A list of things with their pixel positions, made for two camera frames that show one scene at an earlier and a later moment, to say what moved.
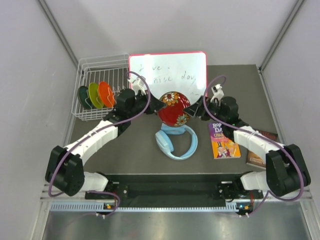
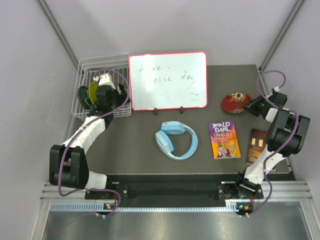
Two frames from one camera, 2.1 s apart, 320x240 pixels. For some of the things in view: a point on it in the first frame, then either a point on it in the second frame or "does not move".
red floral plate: [172, 115] to [232, 102]
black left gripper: [155, 105] to [122, 97]
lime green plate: [93, 89] does not move
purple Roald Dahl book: [222, 147] does not move
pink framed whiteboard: [185, 72] does not move
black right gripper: [199, 107] to [251, 105]
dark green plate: [83, 95] does not move
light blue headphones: [163, 142] does not move
